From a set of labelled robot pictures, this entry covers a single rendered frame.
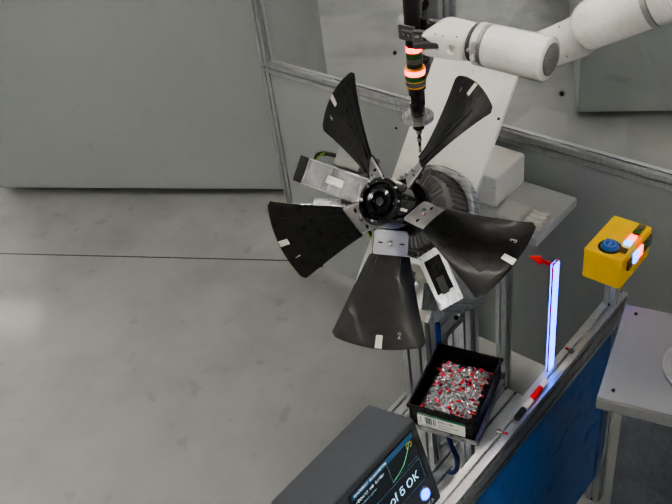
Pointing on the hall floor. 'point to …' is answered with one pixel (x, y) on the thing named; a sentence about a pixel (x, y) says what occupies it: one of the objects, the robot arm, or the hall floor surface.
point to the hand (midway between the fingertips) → (413, 28)
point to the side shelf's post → (504, 324)
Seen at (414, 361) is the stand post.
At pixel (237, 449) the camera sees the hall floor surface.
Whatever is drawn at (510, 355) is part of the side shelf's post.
